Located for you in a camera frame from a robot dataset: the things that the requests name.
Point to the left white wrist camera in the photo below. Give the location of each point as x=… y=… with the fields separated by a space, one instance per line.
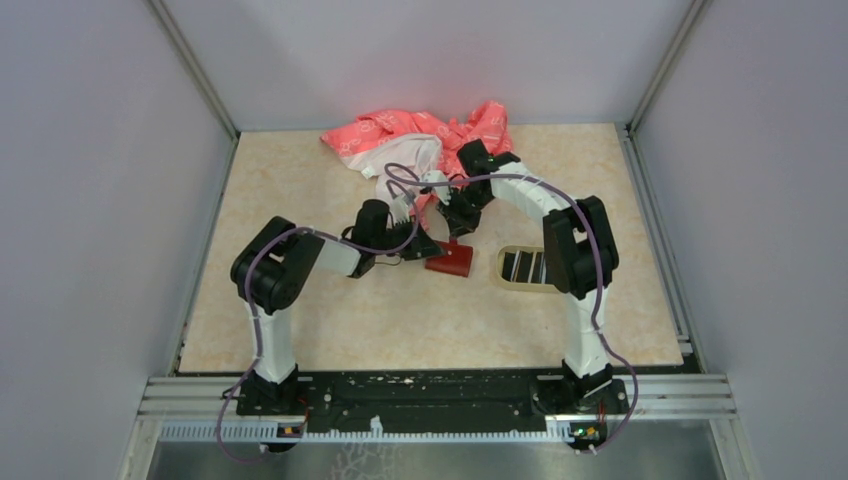
x=403 y=210

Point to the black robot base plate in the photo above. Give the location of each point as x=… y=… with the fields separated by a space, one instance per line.
x=428 y=401

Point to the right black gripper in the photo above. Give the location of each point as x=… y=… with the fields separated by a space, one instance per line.
x=458 y=223

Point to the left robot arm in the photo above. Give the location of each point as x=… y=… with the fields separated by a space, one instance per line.
x=273 y=269

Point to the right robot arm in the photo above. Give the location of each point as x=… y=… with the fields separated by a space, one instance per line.
x=579 y=248

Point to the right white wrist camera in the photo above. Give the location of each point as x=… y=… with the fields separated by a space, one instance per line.
x=436 y=183

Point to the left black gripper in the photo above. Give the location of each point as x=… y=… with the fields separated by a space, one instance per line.
x=422 y=245

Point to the aluminium front frame rail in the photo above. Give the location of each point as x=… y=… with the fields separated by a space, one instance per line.
x=200 y=408

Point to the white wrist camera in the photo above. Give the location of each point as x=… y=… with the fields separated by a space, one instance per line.
x=403 y=210
x=436 y=183

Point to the beige oval card tray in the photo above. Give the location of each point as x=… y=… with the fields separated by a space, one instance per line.
x=523 y=268

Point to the red card holder wallet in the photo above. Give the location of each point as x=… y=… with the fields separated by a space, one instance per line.
x=456 y=259

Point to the pink and white cloth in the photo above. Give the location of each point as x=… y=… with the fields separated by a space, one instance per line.
x=418 y=140

